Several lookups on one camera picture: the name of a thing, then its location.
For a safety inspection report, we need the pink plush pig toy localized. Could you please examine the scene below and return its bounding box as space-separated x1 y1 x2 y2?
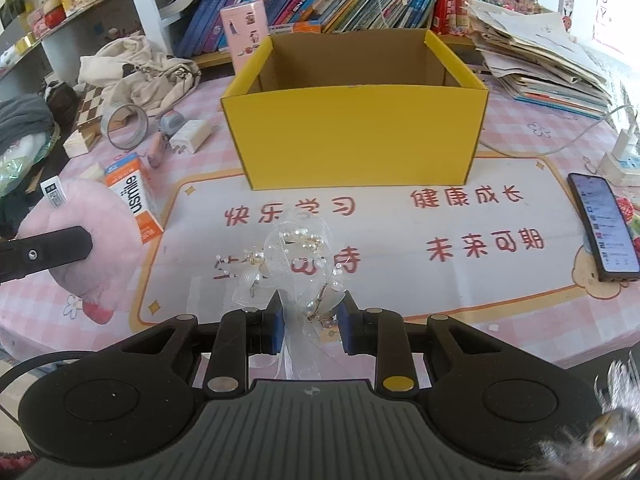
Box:
17 177 142 325

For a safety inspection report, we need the pearl ribbon hair accessory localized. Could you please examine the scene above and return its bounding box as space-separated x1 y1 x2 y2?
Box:
216 209 349 380

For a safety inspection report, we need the usmile white orange box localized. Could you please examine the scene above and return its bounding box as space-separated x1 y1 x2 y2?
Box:
105 152 164 244

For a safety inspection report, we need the pink utility knife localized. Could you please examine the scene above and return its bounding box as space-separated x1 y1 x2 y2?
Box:
146 131 168 169

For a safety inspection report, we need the clear packing tape roll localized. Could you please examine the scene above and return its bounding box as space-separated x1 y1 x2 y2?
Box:
100 103 150 152

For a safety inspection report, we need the grey purple toy truck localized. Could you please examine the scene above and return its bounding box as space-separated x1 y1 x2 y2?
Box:
158 110 186 138

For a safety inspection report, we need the iridescent plastic bag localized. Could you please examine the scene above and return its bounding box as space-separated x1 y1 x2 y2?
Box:
0 127 60 197

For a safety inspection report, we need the wooden chess board box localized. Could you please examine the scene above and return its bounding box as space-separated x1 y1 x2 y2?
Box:
63 86 111 158

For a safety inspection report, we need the grey folded blanket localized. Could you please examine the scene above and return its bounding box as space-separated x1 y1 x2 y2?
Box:
0 93 54 154

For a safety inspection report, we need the white desk mat with text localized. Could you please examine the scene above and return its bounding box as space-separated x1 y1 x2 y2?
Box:
130 157 620 330

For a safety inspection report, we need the white charger adapter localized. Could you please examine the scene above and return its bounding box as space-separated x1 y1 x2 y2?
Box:
169 119 213 155

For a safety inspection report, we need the cream canvas tote bag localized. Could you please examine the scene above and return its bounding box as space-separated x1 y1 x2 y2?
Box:
77 34 201 117

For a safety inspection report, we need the yellow cardboard box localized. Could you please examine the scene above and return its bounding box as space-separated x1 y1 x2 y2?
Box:
221 29 489 191

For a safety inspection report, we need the black smartphone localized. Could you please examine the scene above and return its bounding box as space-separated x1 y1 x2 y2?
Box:
567 172 639 282

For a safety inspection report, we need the white power strip charger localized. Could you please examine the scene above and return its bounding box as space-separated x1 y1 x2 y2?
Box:
598 127 640 188

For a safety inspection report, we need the pink sticker cylinder canister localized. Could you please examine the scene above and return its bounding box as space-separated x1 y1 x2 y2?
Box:
220 0 269 74

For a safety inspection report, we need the stack of papers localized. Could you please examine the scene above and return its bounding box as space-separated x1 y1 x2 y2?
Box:
465 0 613 119

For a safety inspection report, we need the white charging cable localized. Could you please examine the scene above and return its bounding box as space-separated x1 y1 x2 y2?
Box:
476 104 640 157

